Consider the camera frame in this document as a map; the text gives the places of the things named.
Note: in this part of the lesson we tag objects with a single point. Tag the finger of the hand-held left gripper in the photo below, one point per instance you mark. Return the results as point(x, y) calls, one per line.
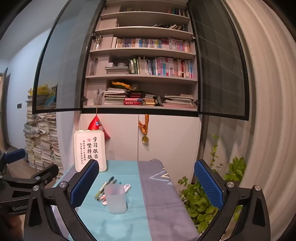
point(15, 155)
point(47, 172)

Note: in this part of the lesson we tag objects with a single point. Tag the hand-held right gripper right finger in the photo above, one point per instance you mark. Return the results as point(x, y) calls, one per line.
point(208, 183)

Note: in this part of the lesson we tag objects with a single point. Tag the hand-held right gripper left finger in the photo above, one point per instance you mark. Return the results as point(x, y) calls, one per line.
point(84, 183)

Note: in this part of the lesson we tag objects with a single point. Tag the green patterned pen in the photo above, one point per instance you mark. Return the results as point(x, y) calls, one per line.
point(101, 189)

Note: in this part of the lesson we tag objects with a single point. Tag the black marker pen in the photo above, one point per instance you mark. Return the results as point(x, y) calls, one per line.
point(110, 180)

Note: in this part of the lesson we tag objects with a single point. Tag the frosted plastic pen cup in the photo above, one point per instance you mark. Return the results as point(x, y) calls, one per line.
point(115, 199)

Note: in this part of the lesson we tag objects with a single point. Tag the green leafy plant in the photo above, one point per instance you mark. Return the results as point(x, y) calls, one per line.
point(198, 204)

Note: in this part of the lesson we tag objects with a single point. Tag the white calligraphy sign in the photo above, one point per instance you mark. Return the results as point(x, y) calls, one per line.
point(90, 150)

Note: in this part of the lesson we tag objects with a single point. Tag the tall pile of papers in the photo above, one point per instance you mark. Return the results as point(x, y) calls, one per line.
point(44, 139)

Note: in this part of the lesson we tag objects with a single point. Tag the red hanging fabric ornament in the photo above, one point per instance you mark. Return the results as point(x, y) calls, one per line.
point(98, 126)

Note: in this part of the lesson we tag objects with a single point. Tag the teal grey printed tablecloth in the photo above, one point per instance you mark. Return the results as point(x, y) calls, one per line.
point(138, 220)

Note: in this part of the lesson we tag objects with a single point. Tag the grey bookcase cabinet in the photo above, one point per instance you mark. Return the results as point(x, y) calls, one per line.
point(161, 134)

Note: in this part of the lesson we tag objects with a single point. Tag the yellow bundle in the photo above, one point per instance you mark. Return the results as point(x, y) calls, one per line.
point(44, 89)

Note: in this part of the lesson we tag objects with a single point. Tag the gold medal with striped ribbon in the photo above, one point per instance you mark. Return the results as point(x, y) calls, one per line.
point(145, 138)

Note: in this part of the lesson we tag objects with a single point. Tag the stack of loose papers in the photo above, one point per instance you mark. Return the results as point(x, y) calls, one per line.
point(179, 100)

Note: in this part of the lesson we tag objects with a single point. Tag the clear acrylic stand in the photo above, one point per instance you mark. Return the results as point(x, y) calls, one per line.
point(98, 96)

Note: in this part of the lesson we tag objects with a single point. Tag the stack of magazines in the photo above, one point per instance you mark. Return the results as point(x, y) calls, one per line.
point(114, 97)

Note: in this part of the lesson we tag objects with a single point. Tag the stack of red books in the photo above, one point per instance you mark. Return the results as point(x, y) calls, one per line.
point(133, 100)

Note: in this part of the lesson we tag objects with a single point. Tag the small stack of mixed books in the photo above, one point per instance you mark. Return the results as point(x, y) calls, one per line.
point(150, 100)

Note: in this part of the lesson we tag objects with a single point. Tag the beige curtain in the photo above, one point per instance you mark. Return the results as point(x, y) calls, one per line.
point(272, 104)

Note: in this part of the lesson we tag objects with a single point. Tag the yellow flower garland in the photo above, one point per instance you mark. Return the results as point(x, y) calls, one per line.
point(120, 84)

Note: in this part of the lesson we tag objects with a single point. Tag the dark glass cabinet door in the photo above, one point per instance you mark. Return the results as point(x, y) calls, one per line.
point(219, 58)
point(64, 58)

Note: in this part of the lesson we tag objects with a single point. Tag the clear empty glass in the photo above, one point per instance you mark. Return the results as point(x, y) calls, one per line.
point(93, 66)

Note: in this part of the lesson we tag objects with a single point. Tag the flat stack of grey books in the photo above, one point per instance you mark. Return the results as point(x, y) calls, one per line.
point(116, 70)

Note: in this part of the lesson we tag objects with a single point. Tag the grey tape roll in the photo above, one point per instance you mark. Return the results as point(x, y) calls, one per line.
point(121, 64)

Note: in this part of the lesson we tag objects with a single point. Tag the row of pink white books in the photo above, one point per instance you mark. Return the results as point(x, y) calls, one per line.
point(161, 66)

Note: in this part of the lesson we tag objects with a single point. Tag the clear jar with pens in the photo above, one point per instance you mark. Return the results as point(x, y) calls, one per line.
point(98, 42)

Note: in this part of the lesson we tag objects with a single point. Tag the long row of colourful books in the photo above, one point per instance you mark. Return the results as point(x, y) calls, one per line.
point(150, 43)

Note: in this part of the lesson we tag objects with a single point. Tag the row of leaning dark books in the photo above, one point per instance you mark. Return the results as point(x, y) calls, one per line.
point(171, 26)

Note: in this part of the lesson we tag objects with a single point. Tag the short row of upright books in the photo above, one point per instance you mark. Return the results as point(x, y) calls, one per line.
point(178, 12)

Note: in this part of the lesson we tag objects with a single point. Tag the low row of dark books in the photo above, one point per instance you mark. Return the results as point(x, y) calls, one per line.
point(130, 10)

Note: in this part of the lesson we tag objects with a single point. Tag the black wall switch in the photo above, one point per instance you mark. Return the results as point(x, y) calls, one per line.
point(19, 106)

